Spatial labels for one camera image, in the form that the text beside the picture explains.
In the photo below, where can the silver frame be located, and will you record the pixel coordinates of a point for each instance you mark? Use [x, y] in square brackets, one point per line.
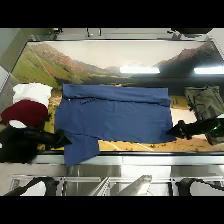
[133, 166]

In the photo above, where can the blue shirt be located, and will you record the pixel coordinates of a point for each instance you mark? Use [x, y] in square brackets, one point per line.
[113, 115]

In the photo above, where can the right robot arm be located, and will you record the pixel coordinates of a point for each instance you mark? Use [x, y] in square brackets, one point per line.
[200, 127]

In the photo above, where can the black garment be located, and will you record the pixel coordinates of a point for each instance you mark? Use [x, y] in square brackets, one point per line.
[15, 148]

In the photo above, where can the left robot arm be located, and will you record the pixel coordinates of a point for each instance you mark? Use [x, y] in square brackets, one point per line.
[43, 137]

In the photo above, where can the red garment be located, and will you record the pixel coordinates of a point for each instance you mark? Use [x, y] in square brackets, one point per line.
[25, 113]

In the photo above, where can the olive green garment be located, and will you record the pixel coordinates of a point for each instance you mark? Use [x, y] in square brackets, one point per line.
[206, 101]

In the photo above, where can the white garment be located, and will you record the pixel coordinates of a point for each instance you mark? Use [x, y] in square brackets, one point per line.
[33, 92]

